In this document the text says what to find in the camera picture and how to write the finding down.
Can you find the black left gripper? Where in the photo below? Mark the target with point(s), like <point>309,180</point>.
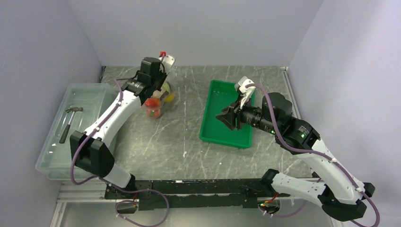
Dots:
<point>163,75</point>

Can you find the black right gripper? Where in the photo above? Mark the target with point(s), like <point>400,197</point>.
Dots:
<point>228,117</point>

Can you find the red orange mango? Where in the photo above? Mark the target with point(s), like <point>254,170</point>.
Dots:
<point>152,103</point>

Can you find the orange fruit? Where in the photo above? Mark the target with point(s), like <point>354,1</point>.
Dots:
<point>170,97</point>

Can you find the clear zip top bag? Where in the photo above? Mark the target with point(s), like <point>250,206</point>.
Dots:
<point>164,106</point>

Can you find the white green cabbage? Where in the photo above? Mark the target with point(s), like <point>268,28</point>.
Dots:
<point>163,92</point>

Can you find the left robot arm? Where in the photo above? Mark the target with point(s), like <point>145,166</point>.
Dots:
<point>90,153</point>

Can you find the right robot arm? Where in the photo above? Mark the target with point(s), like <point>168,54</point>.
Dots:
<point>339,194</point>

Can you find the green plastic tray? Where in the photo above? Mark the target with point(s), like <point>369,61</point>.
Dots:
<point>221,94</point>

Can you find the clear plastic storage box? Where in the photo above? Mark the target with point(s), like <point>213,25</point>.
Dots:
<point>55,159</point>

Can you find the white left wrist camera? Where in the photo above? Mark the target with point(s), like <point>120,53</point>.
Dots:
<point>167,62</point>

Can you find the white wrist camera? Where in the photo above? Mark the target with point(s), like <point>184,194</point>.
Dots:
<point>167,62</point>
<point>244,92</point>

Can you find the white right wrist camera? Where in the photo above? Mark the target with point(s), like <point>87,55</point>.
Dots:
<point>244,92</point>

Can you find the hammer with black handle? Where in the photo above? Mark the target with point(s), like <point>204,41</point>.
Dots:
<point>71,110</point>

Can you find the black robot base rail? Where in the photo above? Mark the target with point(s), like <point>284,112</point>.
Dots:
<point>158,194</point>

